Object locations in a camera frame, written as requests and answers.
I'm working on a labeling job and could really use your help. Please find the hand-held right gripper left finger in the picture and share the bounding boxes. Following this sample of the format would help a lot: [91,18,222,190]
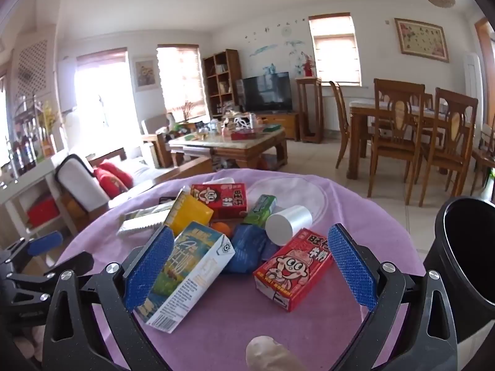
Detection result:
[41,225,176,371]

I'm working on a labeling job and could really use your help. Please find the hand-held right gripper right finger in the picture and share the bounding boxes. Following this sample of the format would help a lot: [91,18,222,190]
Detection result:
[327,223,461,371]

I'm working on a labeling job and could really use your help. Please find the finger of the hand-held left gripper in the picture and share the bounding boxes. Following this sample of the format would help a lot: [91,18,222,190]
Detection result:
[0,231,64,275]
[6,252,95,286]

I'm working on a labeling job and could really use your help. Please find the blue green milk carton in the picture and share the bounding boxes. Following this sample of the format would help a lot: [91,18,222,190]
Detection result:
[133,221,236,334]

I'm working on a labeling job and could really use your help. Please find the black trash bin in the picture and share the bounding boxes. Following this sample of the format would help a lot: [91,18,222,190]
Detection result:
[423,196,495,344]

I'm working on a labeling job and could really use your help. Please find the green cylindrical bottle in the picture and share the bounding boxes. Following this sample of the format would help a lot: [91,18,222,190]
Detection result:
[243,194,278,228]

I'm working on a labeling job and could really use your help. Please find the red storage box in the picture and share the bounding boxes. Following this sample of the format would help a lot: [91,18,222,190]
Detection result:
[26,197,60,228]

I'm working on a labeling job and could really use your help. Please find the silver foil packet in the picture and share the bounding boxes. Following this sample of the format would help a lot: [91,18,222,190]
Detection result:
[116,201,180,238]

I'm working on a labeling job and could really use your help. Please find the red cartoon milk box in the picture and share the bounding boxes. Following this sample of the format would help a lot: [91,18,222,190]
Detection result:
[189,183,248,221]
[252,228,335,313]

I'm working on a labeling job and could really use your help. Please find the yellow snack packet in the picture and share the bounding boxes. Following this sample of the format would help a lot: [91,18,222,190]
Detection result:
[163,187,214,237]

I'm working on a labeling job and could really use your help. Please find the white cushion black trim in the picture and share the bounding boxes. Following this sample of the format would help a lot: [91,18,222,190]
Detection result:
[54,154,111,213]

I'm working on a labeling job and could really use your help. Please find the white sideboard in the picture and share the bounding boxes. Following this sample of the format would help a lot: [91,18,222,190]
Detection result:
[0,158,78,248]

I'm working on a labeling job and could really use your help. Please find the white plastic cup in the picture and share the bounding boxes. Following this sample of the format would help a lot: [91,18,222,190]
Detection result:
[265,204,314,246]

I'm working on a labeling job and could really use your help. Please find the orange fruit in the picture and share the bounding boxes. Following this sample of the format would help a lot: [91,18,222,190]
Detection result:
[211,220,234,238]

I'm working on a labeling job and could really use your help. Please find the red cushion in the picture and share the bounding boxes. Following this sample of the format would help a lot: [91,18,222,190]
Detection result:
[94,168,128,199]
[98,161,134,188]

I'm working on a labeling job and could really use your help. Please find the white round plastic lid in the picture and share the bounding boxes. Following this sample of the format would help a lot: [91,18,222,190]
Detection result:
[247,176,329,225]

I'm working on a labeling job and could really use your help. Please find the blue crumpled packet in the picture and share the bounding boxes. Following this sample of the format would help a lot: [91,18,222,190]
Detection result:
[222,224,281,274]

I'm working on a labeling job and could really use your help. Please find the wooden sofa white cushions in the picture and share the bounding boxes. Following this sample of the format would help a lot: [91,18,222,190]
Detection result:
[54,147,213,217]

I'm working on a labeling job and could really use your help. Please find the purple tablecloth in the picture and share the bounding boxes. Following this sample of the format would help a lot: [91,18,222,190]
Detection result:
[56,168,426,371]

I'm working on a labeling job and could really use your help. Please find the pale crumpled wrapper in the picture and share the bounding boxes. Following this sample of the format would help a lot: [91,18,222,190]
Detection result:
[245,335,295,371]

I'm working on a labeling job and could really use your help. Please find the yellow flowers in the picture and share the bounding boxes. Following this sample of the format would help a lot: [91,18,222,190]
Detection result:
[41,100,59,155]

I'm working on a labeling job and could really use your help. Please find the wooden dining chair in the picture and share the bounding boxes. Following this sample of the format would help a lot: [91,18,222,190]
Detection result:
[367,78,426,198]
[419,87,479,207]
[470,116,495,198]

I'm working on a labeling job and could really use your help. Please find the wooden armchair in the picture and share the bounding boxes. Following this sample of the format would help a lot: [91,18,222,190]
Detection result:
[140,114,174,168]

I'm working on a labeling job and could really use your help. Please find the wooden marble coffee table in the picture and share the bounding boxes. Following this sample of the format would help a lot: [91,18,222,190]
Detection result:
[169,126,289,171]

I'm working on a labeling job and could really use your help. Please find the curved back wooden chair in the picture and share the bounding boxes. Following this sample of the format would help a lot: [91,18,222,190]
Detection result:
[329,81,351,168]

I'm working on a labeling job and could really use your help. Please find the wooden dining table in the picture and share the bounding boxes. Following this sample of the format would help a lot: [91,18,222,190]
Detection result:
[348,98,476,180]

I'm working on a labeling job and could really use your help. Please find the wooden television stand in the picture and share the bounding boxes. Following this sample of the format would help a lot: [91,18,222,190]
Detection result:
[255,112,300,142]

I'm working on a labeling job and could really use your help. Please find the window with roller blind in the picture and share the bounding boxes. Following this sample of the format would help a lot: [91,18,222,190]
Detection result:
[308,13,362,86]
[157,44,205,118]
[73,47,129,140]

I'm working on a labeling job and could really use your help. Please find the tall wooden plant stand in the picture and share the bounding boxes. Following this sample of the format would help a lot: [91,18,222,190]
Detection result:
[296,77,323,143]

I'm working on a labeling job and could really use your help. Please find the black television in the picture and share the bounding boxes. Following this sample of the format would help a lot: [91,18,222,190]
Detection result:
[236,71,293,114]

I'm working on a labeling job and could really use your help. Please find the small framed flower picture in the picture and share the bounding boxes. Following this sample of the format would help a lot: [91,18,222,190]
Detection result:
[132,57,158,92]

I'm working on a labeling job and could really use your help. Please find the wooden bookshelf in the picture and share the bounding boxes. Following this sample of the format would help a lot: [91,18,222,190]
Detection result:
[202,49,243,118]

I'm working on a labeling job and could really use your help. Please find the white standing air conditioner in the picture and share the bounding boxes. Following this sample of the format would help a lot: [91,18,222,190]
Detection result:
[463,52,482,101]

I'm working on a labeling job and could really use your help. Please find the wide framed floral picture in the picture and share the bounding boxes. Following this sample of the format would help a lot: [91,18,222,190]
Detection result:
[394,17,450,63]

